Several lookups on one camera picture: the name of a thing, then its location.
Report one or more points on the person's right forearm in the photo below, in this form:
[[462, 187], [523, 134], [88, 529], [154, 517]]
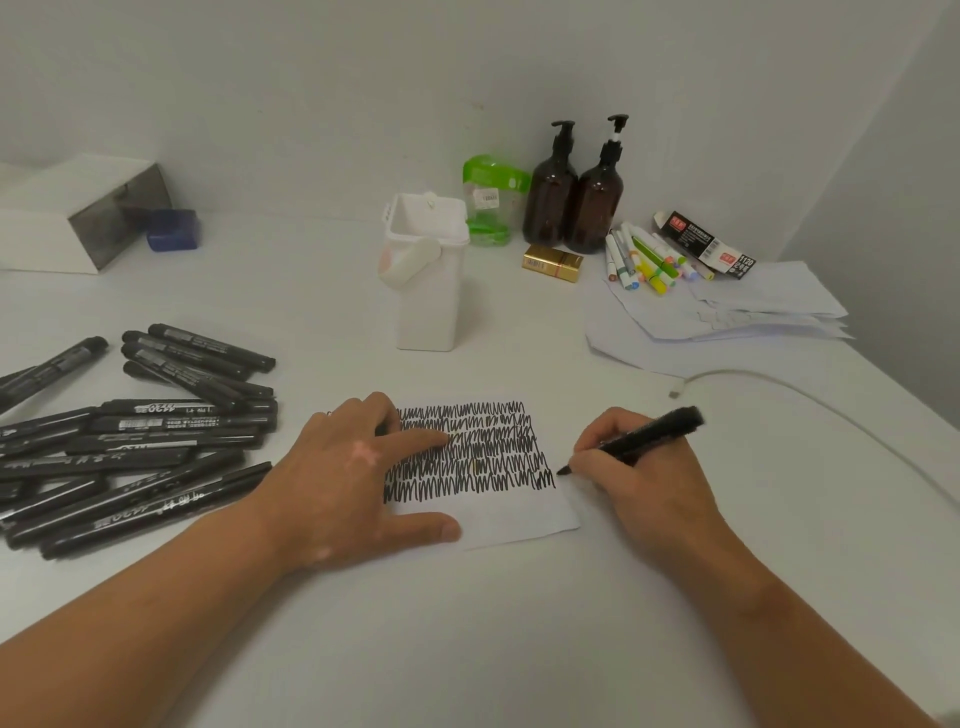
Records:
[[787, 637]]

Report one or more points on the pile of loose white sheets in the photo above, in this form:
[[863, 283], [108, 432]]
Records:
[[750, 300]]

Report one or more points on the white box with grey front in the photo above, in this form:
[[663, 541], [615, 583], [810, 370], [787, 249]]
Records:
[[45, 225]]

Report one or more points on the person's left forearm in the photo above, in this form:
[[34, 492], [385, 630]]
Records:
[[135, 637]]

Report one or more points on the bunch of pastel highlighter pens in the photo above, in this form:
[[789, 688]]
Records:
[[645, 262]]

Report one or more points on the small blue box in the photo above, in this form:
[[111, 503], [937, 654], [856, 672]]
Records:
[[172, 231]]

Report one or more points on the small gold box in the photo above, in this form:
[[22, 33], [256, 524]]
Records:
[[551, 262]]

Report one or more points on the brown pump bottle white neck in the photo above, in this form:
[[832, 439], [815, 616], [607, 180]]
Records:
[[592, 210]]

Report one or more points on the clear jar with green lid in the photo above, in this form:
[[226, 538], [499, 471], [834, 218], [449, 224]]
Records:
[[487, 172]]

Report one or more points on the black and red cardboard box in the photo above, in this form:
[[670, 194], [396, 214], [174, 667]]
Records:
[[697, 240]]

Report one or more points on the white paper with black scribbles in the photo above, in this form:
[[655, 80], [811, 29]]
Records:
[[510, 517]]

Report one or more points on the person's right hand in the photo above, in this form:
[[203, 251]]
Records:
[[652, 495]]

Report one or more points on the person's left hand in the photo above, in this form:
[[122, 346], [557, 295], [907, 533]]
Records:
[[337, 495]]

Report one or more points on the black marker pen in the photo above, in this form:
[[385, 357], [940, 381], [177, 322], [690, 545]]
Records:
[[660, 431]]

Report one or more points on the pile of black markers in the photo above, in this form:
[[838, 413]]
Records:
[[150, 450]]

